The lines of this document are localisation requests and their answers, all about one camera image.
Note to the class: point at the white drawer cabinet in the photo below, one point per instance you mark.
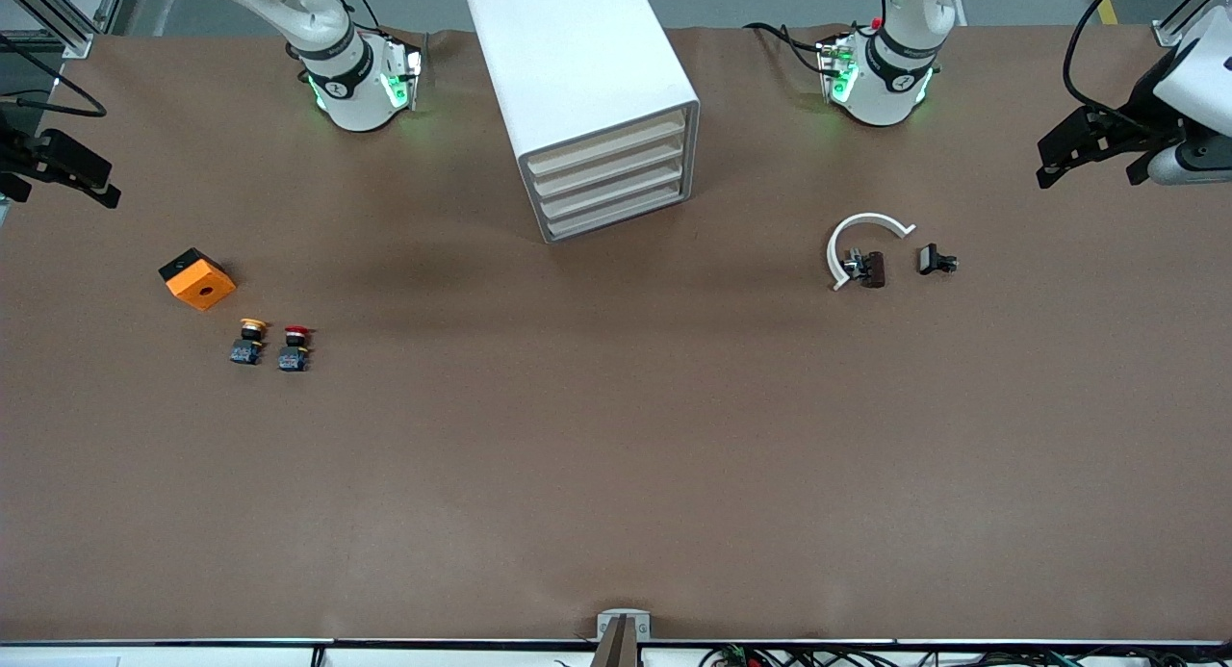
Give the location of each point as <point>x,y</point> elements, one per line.
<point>577,61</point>

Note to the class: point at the small black switch component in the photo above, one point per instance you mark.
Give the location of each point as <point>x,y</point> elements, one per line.
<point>929,259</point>

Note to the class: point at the red push button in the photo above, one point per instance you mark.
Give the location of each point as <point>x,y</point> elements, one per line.
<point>295,352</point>

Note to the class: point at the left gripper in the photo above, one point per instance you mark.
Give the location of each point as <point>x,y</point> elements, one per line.
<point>1140,111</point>

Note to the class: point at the aluminium frame post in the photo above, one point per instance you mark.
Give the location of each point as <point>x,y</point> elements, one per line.
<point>72,39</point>
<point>1167,34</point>

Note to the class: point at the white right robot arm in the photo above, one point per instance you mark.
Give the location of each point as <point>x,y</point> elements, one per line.
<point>356,99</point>

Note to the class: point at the cream drawer front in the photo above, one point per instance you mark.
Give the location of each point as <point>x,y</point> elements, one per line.
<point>613,191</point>
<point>616,212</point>
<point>609,167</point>
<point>606,145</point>

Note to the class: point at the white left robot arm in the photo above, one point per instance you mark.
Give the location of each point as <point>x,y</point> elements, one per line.
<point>881,99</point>

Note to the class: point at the grey metal bracket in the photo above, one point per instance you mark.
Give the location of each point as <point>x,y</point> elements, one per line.
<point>624,638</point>

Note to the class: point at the white table edge rail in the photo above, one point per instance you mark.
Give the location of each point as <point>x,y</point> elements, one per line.
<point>192,653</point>

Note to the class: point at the orange button box black base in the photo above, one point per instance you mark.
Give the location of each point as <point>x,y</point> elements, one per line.
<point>202,287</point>

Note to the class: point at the dark brown switch component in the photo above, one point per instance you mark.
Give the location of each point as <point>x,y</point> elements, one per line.
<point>872,269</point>

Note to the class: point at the yellow push button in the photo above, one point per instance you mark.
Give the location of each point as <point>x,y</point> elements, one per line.
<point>250,345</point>

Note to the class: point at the brown table cover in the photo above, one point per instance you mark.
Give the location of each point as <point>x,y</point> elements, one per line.
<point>616,455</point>

